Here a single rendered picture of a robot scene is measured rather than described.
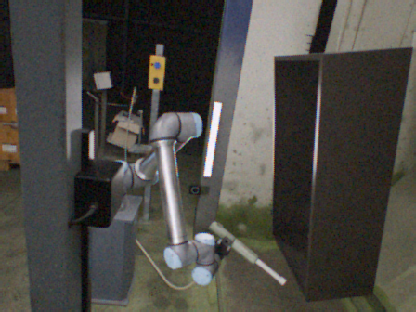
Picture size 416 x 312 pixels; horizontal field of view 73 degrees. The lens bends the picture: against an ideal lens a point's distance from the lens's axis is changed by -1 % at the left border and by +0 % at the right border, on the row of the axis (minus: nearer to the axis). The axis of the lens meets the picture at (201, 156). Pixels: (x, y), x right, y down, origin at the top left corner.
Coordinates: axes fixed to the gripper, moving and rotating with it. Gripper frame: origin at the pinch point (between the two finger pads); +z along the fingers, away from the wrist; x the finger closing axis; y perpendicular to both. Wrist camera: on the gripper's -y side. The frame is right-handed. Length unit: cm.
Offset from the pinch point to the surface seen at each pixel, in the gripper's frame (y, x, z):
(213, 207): 27, -25, 83
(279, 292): 35, 52, 52
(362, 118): -91, 15, -15
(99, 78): 14, -248, 155
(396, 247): -34, 103, 91
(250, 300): 43, 37, 33
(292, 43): -118, -45, 81
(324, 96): -90, -3, -24
